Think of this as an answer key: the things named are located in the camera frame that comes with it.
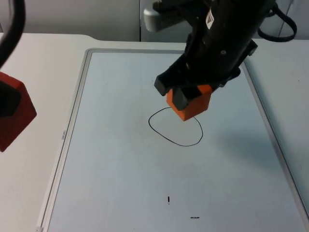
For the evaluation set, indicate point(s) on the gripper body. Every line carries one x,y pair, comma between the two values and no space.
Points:
217,53

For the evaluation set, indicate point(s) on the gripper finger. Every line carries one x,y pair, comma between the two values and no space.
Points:
166,81
182,96
9,101

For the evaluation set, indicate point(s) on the red cube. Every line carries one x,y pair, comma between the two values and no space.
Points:
23,113

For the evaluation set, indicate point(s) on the orange cube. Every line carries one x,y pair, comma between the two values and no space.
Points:
195,108

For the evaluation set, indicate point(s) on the grey-framed whiteboard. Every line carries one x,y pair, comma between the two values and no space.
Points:
120,169

